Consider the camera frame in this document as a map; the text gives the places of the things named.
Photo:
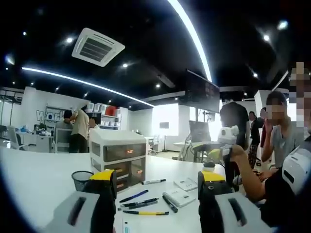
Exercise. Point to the white chest device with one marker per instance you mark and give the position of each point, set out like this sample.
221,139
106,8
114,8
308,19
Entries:
295,170

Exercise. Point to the person's right hand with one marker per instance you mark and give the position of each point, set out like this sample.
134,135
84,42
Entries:
234,155

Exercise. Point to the black clip pen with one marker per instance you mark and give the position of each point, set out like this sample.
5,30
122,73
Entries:
141,202

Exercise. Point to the wall shelf with boxes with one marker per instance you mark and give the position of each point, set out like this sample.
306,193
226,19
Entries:
109,116

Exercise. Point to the ceiling light strip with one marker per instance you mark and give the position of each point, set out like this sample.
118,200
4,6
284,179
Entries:
194,36
85,83

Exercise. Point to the white office chair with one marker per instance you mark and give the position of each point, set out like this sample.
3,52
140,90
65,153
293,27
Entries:
15,139

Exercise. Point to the dark grey pen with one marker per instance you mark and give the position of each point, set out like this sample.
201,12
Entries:
143,205

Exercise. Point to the ceiling air conditioner unit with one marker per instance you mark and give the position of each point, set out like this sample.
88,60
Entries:
98,47

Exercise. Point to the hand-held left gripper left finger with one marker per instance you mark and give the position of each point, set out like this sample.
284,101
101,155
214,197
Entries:
85,208

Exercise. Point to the white background desk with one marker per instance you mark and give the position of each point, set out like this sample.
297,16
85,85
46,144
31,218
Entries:
36,142

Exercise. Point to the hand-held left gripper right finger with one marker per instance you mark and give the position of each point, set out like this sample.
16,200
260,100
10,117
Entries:
230,208

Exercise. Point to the person's black shirt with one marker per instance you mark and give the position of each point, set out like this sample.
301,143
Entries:
286,213

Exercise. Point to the yellow and black pen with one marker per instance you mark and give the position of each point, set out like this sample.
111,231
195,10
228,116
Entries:
145,213

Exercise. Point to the white plastic drawer unit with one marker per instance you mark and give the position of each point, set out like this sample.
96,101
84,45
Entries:
116,150

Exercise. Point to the standing grey screen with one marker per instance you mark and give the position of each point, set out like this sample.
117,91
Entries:
199,132

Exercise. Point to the hanging black monitor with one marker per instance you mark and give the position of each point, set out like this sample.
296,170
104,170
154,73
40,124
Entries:
202,91

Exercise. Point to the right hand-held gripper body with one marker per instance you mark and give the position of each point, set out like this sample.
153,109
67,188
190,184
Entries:
227,136

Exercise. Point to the black mesh pen cup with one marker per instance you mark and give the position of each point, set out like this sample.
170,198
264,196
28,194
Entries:
81,180

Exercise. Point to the blue pen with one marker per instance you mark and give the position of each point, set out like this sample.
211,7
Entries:
133,196

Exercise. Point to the white marker pen black cap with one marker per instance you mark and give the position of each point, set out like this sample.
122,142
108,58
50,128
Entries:
154,181

